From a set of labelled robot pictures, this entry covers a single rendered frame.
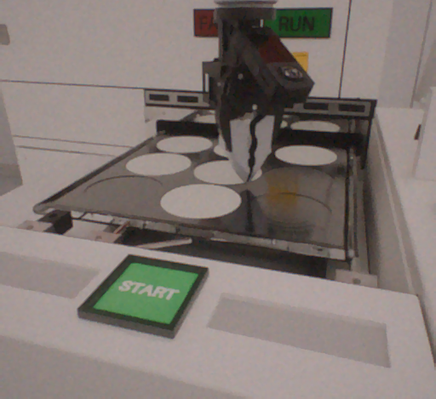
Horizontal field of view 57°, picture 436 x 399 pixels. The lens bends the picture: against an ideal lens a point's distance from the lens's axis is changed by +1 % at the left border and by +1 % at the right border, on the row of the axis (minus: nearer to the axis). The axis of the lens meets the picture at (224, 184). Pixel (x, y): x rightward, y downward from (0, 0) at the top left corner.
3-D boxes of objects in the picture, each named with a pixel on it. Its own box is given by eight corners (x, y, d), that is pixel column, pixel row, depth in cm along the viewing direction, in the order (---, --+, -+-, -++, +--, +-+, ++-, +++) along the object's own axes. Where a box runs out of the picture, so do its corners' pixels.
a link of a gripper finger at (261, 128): (249, 167, 58) (251, 104, 55) (271, 180, 53) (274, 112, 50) (231, 170, 57) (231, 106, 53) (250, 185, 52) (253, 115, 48)
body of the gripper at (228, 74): (249, 102, 56) (252, 8, 52) (283, 114, 49) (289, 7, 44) (200, 106, 53) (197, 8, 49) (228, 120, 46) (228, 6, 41)
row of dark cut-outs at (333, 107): (146, 102, 83) (146, 90, 82) (368, 115, 71) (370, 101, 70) (146, 103, 82) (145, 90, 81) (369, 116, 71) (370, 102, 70)
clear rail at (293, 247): (38, 211, 49) (37, 200, 48) (358, 259, 39) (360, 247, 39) (31, 215, 48) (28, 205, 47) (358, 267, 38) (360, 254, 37)
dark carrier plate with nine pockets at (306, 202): (167, 134, 79) (166, 132, 79) (346, 150, 70) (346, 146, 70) (50, 208, 48) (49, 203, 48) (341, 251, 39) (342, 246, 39)
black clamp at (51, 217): (58, 224, 47) (54, 204, 46) (74, 226, 46) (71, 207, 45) (37, 239, 44) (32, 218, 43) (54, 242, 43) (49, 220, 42)
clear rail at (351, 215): (347, 151, 71) (347, 143, 70) (354, 151, 71) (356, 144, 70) (343, 265, 38) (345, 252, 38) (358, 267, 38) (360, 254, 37)
